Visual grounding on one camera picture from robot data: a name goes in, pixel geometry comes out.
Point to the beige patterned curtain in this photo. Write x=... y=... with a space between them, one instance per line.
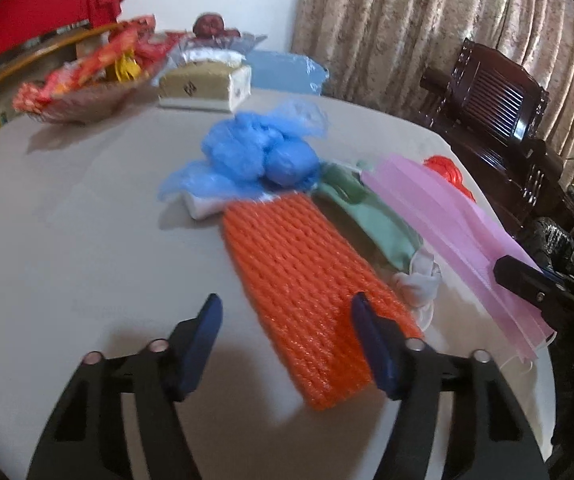
x=417 y=25

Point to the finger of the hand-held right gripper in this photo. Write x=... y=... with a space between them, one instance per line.
x=522 y=277

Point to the bag of red apples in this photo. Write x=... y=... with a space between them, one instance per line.
x=247 y=40

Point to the pink face mask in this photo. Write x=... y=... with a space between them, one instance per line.
x=442 y=230

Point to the black television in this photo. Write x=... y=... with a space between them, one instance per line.
x=62 y=32

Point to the orange foam net sleeve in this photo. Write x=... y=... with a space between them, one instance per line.
x=297 y=290

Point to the trash bin with black liner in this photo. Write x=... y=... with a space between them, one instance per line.
x=557 y=250

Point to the white crumpled wad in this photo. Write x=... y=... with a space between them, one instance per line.
x=202 y=207

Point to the woven snack basket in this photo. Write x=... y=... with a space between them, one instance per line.
x=87 y=105

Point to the grey tablecloth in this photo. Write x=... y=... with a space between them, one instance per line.
x=92 y=240

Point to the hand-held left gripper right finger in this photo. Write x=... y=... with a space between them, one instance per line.
x=374 y=345

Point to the red cloth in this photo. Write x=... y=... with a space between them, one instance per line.
x=42 y=0

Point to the red net bag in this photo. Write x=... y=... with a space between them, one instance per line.
x=447 y=172

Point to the blue cloth covered stool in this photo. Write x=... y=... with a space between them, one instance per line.
x=287 y=72

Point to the dark wooden armchair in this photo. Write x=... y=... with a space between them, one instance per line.
x=497 y=115

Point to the green rubber glove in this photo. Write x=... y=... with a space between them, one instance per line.
x=372 y=215

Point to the glass bowl of snacks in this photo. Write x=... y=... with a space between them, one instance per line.
x=97 y=62

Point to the white crumpled plastic wrap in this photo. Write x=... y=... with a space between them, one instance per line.
x=419 y=280

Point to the beige tissue box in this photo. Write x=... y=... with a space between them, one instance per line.
x=202 y=85

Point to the crumpled blue plastic cover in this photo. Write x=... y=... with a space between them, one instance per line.
x=237 y=147
x=292 y=165

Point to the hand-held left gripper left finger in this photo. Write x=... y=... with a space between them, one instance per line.
x=202 y=345

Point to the red apple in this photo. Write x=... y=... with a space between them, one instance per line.
x=209 y=24

